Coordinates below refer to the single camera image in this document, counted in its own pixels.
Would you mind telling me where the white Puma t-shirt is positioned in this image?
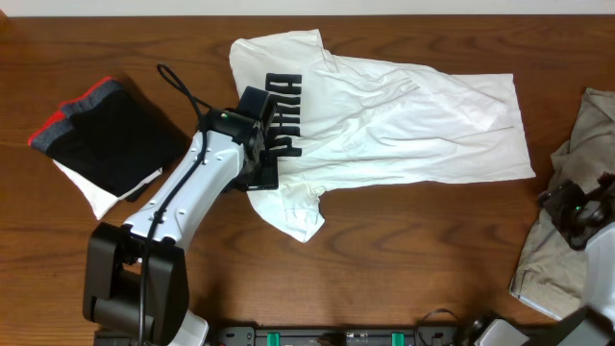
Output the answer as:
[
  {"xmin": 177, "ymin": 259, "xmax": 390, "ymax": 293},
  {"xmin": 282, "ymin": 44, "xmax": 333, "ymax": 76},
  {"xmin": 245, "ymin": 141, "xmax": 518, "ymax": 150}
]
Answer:
[{"xmin": 229, "ymin": 30, "xmax": 533, "ymax": 242}]

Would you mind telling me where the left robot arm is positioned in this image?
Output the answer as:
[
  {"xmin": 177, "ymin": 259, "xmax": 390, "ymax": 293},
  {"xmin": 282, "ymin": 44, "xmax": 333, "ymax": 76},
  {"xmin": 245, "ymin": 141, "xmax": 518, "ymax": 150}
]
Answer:
[{"xmin": 83, "ymin": 106, "xmax": 278, "ymax": 345}]

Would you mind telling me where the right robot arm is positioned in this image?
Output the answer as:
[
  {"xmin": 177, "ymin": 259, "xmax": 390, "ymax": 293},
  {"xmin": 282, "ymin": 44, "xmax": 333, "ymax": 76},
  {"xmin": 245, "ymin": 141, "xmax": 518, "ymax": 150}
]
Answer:
[{"xmin": 525, "ymin": 173, "xmax": 614, "ymax": 346}]

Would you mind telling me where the grey khaki garment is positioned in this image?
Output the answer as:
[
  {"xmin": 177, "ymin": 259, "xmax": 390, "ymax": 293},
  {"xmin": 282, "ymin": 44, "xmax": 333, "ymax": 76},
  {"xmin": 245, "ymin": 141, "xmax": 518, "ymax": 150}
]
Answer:
[{"xmin": 509, "ymin": 87, "xmax": 614, "ymax": 320}]

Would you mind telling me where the folded black garment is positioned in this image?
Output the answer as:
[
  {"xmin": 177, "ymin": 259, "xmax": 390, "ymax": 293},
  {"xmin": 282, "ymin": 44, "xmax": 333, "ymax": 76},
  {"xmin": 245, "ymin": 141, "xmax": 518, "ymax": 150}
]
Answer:
[{"xmin": 40, "ymin": 85, "xmax": 185, "ymax": 196}]

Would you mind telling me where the folded white garment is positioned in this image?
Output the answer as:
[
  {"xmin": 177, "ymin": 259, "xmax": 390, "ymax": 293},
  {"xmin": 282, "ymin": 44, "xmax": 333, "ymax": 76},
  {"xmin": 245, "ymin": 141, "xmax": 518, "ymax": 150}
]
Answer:
[{"xmin": 54, "ymin": 161, "xmax": 162, "ymax": 220}]

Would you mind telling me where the folded red garment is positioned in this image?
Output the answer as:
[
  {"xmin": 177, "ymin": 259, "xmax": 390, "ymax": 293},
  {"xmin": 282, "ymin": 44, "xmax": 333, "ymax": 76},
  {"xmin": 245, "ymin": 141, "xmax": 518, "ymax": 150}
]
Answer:
[{"xmin": 28, "ymin": 76, "xmax": 123, "ymax": 152}]

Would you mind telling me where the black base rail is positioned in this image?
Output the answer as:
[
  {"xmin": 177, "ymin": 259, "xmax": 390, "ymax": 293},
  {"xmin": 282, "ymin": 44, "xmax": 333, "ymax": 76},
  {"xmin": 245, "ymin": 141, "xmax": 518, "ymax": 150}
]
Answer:
[{"xmin": 93, "ymin": 309, "xmax": 558, "ymax": 346}]

